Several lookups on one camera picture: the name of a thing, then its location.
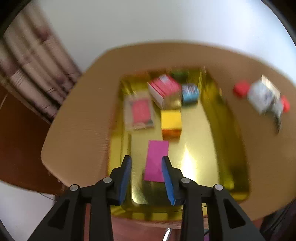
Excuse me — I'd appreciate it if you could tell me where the brown wooden door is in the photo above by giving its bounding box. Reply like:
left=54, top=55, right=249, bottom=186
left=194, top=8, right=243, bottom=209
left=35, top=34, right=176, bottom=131
left=0, top=87, right=63, bottom=195

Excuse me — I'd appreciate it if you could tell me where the small blue tin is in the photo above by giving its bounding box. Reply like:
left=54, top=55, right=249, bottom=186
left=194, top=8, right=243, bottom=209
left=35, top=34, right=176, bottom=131
left=182, top=83, right=199, bottom=105

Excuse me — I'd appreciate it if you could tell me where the red gold tin box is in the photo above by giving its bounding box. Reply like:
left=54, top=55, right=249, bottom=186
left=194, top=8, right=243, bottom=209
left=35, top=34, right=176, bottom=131
left=108, top=68, right=250, bottom=222

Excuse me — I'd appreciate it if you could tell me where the patterned beige curtain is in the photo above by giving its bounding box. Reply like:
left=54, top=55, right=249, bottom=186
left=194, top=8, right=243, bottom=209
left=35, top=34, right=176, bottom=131
left=1, top=1, right=81, bottom=122

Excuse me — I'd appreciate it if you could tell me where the yellow cube box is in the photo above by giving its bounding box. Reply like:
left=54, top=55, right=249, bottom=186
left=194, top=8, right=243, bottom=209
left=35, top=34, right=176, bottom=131
left=161, top=109, right=182, bottom=138

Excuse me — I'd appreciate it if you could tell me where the red rounded square tin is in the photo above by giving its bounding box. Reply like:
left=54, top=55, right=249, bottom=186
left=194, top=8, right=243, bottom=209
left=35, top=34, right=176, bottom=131
left=280, top=95, right=290, bottom=113

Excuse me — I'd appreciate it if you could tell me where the clear plastic floss box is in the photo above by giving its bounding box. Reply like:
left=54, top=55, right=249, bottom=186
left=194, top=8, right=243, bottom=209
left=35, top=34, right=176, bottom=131
left=247, top=81, right=283, bottom=114

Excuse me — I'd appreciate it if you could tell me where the red flat block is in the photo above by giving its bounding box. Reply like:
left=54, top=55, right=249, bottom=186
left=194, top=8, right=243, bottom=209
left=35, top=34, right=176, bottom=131
left=233, top=81, right=250, bottom=98

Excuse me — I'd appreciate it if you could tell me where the pink card in clear case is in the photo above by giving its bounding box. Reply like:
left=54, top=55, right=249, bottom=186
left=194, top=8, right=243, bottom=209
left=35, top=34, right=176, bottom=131
left=123, top=91, right=154, bottom=132

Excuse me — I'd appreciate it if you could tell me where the pink rectangular eraser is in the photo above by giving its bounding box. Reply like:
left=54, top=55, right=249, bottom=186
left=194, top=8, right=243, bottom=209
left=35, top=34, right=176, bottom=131
left=144, top=140, right=169, bottom=183

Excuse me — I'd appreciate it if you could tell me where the pink topped cardboard box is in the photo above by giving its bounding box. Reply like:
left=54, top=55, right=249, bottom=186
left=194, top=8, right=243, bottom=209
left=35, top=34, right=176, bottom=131
left=147, top=74, right=182, bottom=110

